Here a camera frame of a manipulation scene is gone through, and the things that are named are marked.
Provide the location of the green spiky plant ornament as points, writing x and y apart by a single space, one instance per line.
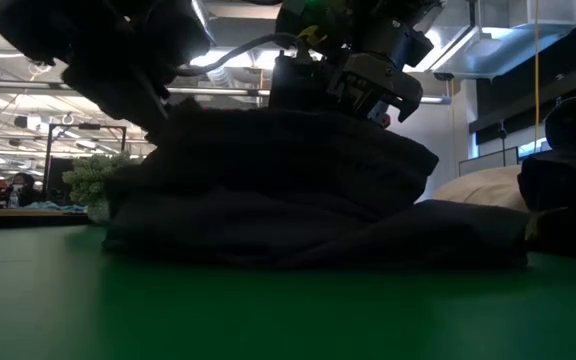
90 180

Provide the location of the white ceiling duct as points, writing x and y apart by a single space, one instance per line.
493 50

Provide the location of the light wooden desk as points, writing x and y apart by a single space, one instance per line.
18 212

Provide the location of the dark grey garment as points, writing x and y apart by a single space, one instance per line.
268 200

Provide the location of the grey partition panel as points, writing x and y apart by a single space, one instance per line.
488 162

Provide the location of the beige garment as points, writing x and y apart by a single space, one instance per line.
488 187

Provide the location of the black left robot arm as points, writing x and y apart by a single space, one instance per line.
93 25

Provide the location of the person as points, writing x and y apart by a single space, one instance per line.
20 189

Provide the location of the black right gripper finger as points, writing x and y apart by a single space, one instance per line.
295 80

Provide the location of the dark green garment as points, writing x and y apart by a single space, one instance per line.
568 175

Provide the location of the black stand frame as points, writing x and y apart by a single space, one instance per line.
88 126

